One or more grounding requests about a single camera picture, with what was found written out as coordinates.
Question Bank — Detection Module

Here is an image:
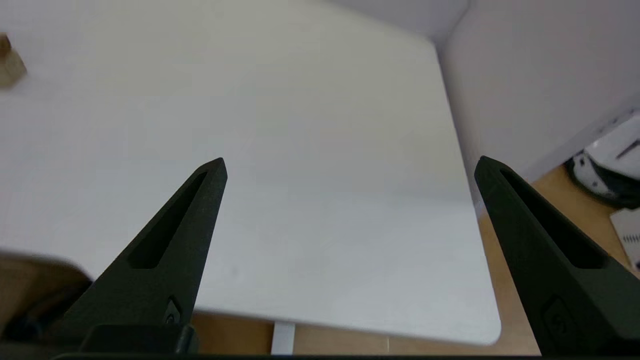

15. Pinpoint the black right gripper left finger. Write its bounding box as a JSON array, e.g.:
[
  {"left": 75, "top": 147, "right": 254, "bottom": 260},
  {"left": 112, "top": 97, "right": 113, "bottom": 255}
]
[{"left": 52, "top": 158, "right": 229, "bottom": 355}]

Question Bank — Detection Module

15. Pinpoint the white round floor device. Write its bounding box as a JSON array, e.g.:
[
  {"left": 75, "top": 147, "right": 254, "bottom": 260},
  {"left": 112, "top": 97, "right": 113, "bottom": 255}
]
[{"left": 564, "top": 111, "right": 640, "bottom": 210}]

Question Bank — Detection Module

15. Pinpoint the grey perforated plate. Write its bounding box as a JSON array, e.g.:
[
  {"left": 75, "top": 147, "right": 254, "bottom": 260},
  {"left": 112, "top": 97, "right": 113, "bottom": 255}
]
[{"left": 609, "top": 207, "right": 640, "bottom": 273}]

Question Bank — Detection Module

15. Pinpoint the arched wooden building block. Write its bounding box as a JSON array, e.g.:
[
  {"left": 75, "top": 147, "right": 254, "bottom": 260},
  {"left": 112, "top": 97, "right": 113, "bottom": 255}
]
[{"left": 0, "top": 47, "right": 29, "bottom": 92}]

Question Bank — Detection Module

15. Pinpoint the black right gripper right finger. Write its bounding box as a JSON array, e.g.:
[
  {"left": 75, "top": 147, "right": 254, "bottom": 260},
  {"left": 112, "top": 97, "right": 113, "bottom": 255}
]
[{"left": 473, "top": 155, "right": 640, "bottom": 357}]

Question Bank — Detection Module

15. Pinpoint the white table leg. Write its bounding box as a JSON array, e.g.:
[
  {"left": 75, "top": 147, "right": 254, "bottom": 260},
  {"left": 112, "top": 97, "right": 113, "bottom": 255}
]
[{"left": 271, "top": 321, "right": 297, "bottom": 356}]

